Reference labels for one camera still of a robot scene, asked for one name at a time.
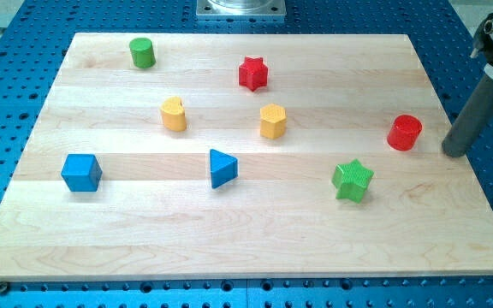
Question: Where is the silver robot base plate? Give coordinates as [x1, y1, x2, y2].
[196, 0, 287, 20]

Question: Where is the red cylinder block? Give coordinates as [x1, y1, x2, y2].
[387, 115, 423, 151]

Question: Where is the blue triangle block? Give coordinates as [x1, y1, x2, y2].
[209, 149, 238, 189]

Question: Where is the green star block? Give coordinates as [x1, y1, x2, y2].
[331, 159, 374, 204]

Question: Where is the green cylinder block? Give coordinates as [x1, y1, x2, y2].
[129, 38, 156, 68]

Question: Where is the yellow hexagon block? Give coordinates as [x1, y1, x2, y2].
[260, 104, 287, 139]

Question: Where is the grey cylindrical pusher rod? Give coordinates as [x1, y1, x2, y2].
[442, 74, 493, 157]

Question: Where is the light wooden board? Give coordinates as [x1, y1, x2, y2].
[0, 33, 493, 281]

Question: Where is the left board clamp screw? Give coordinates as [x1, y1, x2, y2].
[0, 281, 10, 294]

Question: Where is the red star block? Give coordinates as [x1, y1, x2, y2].
[238, 56, 269, 92]

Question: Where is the yellow heart block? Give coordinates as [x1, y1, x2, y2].
[160, 97, 187, 132]

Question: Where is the blue cube block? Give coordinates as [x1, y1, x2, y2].
[61, 154, 103, 192]

